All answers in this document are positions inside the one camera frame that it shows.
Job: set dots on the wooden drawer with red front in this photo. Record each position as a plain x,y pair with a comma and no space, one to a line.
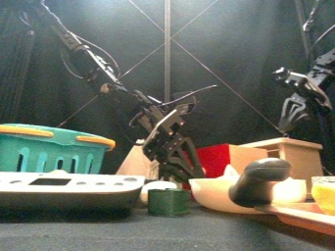
214,160

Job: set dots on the light wooden drawer cabinet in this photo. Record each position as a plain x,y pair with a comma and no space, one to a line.
300,160

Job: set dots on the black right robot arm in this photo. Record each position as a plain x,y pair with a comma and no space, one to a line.
324,62

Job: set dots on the white rounded toy piece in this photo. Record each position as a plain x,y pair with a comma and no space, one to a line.
156,186

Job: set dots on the white toy food piece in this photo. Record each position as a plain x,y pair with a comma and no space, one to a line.
230,173

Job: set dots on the dark green cube block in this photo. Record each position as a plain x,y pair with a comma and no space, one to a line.
167,202

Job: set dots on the white round bowl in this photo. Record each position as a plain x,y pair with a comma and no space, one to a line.
210,196

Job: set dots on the black backdrop cloth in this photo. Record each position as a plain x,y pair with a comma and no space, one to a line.
244,39

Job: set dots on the white toy kitchen scale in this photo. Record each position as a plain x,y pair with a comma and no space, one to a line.
65,192

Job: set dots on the pink rectangular tray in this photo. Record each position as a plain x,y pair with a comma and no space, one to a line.
304,219

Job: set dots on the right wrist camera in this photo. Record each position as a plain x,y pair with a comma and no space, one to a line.
283,75

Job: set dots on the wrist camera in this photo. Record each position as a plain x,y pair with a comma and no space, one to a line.
283,75
183,98

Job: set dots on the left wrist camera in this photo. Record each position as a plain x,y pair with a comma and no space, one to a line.
183,98

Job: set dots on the black frame upright post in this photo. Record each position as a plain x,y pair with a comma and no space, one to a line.
300,16

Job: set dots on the grey metal frame pole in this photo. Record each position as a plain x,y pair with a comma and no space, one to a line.
167,49

